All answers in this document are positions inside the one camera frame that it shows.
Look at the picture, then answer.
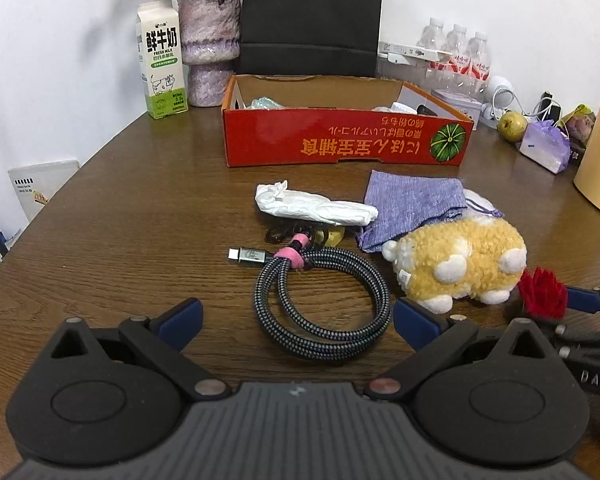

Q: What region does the purple ceramic vase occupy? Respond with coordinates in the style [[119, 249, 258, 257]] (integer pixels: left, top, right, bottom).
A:
[[176, 0, 242, 107]]

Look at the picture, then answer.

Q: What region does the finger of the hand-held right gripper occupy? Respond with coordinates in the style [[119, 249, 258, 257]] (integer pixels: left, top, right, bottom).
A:
[[542, 317, 600, 362], [560, 280, 600, 322]]

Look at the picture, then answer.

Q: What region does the red fabric flower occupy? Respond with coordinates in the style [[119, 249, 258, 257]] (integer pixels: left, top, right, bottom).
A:
[[517, 267, 568, 320]]

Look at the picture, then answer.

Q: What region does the printed metal tin box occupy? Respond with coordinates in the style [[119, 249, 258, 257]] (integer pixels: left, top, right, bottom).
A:
[[432, 89, 485, 123]]

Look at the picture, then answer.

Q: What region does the white flat box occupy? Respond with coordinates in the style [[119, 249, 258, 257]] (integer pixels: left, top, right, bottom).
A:
[[377, 40, 453, 63]]

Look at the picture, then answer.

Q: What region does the green pear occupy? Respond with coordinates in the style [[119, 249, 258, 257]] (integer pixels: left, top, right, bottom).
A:
[[497, 111, 529, 142]]

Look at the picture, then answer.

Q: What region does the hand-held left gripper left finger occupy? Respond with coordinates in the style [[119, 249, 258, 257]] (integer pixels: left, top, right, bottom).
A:
[[50, 298, 231, 402]]

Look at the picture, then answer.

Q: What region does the purple wrapped packet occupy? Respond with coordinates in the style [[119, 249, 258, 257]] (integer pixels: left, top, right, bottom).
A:
[[519, 121, 572, 175]]

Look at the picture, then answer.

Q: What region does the white carton box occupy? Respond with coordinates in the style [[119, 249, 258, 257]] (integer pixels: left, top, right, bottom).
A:
[[7, 160, 81, 223]]

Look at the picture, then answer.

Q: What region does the charger with white cable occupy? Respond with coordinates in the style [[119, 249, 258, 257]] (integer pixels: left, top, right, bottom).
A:
[[522, 91, 565, 125]]

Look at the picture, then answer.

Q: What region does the yellow plush toy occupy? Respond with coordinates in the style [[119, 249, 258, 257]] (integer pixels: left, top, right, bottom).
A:
[[382, 191, 527, 312]]

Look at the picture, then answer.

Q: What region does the black paper bag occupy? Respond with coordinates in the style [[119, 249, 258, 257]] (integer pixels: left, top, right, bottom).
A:
[[237, 0, 385, 77]]

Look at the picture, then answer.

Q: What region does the red cardboard box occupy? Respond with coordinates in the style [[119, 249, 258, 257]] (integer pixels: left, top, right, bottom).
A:
[[221, 74, 476, 168]]

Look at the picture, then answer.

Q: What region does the grey braided cable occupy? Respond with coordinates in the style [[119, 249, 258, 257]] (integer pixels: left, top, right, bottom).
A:
[[228, 232, 392, 361]]

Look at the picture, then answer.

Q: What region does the white packet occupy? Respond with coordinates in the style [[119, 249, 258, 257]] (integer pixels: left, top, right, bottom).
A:
[[254, 180, 379, 227]]

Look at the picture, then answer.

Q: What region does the purple fabric drawstring pouch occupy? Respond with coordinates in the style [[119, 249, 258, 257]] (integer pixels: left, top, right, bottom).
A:
[[356, 170, 503, 253]]

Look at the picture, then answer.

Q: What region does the white green milk carton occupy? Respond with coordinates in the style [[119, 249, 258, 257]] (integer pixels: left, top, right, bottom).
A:
[[136, 0, 188, 120]]

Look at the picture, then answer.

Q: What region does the white mini fan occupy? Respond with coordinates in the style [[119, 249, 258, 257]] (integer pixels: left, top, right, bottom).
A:
[[481, 76, 517, 122]]

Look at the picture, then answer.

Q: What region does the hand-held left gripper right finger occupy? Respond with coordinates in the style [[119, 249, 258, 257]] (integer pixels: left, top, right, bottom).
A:
[[364, 298, 548, 402]]

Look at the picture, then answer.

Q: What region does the dark snack packet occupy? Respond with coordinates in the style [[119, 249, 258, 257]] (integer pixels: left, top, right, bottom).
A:
[[560, 104, 598, 166]]

